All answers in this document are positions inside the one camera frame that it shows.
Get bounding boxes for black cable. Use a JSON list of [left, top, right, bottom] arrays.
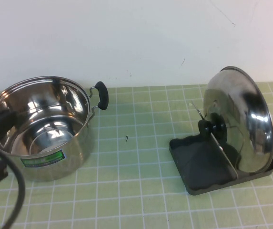
[[0, 139, 27, 229]]

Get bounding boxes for steel pot lid black knob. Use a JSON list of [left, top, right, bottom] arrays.
[[198, 66, 273, 173]]

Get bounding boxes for stainless steel cooking pot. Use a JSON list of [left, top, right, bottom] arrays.
[[0, 75, 109, 183]]

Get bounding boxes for green checked tablecloth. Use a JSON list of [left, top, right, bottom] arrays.
[[0, 82, 273, 229]]

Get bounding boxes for grey tray wire lid rack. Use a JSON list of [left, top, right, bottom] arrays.
[[169, 100, 273, 196]]

